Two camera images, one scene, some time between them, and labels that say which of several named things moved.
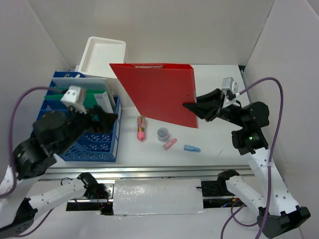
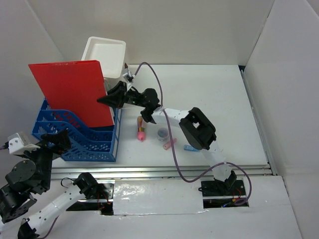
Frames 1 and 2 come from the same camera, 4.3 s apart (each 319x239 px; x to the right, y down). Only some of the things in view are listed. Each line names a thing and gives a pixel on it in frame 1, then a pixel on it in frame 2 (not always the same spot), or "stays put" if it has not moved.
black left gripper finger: (105, 123) to (56, 138)
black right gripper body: (231, 112) to (133, 97)
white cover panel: (160, 196) stays put
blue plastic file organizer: (97, 147) stays put
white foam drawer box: (99, 53) stays put
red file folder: (159, 90) to (75, 86)
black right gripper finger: (207, 110) to (115, 100)
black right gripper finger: (213, 97) to (119, 89)
